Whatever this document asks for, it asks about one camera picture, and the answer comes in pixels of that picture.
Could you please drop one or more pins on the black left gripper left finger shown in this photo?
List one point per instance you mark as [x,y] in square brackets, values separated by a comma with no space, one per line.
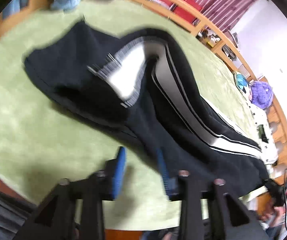
[74,209]

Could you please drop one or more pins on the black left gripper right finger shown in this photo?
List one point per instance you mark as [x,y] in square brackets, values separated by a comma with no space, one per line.
[208,211]

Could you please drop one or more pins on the black pants with white stripe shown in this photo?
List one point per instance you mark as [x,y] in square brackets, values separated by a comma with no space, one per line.
[141,87]

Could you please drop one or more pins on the person's hand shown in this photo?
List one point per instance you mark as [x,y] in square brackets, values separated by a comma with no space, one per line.
[272,215]

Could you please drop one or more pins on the green fuzzy bed blanket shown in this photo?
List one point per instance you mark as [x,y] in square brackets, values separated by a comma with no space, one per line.
[42,142]

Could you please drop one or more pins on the white patterned pillow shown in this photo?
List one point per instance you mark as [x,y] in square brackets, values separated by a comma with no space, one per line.
[266,141]

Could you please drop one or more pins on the purple plush toy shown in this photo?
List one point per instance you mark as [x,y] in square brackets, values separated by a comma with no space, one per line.
[262,94]

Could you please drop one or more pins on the blue geometric cushion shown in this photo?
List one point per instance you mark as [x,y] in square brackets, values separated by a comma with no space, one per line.
[242,85]

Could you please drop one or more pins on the red chair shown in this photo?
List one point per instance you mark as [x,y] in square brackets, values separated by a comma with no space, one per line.
[180,11]

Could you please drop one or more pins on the wooden bed frame rail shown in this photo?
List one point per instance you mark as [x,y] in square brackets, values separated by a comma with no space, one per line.
[222,44]

